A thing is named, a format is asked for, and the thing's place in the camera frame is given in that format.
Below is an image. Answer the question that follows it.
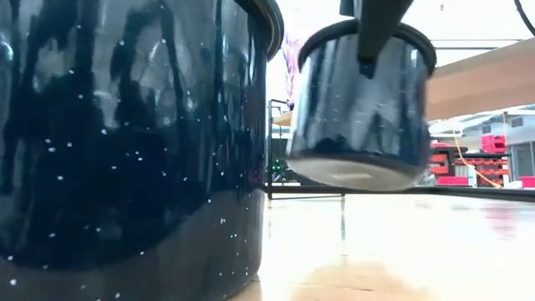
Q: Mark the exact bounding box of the yellow cable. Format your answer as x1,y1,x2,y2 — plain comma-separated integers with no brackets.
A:
451,129,502,189

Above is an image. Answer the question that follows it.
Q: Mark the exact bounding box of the red storage bin rack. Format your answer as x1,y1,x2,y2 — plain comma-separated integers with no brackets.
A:
430,133,511,187

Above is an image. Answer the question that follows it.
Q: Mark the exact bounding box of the dark blue speckled mug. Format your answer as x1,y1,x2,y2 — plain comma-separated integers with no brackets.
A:
286,18,438,192
0,0,285,301

